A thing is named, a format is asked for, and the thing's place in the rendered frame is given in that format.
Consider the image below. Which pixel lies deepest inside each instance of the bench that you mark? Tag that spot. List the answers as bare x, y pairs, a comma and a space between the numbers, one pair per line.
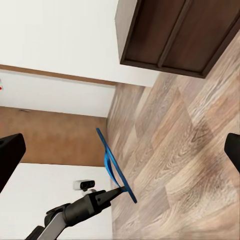
183, 37

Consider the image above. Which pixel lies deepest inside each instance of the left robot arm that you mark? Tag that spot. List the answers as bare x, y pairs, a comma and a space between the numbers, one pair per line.
70, 214

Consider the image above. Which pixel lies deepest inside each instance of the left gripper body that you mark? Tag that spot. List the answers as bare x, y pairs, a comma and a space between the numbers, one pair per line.
86, 207

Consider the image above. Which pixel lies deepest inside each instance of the sandal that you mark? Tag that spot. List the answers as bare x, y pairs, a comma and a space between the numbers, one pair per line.
108, 167

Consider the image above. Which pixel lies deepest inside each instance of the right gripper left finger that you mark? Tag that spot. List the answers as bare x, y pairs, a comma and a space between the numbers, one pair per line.
12, 150

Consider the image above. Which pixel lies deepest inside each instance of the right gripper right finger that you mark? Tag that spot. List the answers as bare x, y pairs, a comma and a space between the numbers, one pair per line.
232, 149

